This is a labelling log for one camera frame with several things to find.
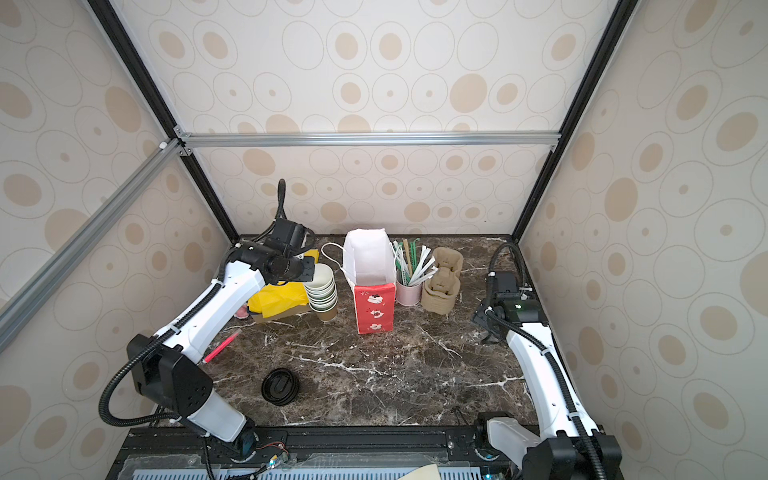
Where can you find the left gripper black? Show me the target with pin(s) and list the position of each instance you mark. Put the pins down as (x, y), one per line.
(309, 275)

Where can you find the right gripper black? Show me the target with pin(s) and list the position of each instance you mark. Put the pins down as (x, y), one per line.
(483, 318)

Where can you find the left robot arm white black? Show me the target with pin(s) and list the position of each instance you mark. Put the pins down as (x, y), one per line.
(165, 367)

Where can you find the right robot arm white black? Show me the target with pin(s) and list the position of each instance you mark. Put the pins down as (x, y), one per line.
(569, 443)

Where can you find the yellow napkin stack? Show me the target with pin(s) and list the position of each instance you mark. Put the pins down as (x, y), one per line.
(273, 300)

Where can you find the stack of paper cups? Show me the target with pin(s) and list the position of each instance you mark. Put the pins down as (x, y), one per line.
(322, 293)

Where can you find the small pink round object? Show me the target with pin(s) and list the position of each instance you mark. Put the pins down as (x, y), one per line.
(242, 313)

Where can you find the pulp cup carrier stack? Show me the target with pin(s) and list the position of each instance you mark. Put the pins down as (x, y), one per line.
(440, 292)

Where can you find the red white paper bag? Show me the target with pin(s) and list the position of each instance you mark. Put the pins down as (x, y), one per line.
(369, 267)

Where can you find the pink straw holder cup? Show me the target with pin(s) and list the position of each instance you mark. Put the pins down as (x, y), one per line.
(408, 296)

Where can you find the pink highlighter pen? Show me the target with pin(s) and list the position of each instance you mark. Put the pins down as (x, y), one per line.
(221, 347)

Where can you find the left diagonal aluminium bar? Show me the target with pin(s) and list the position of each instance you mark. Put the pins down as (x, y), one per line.
(37, 291)

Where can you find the horizontal aluminium frame bar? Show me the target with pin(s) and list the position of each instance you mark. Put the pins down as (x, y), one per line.
(361, 139)

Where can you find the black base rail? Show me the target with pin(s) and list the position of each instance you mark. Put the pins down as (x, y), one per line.
(357, 452)

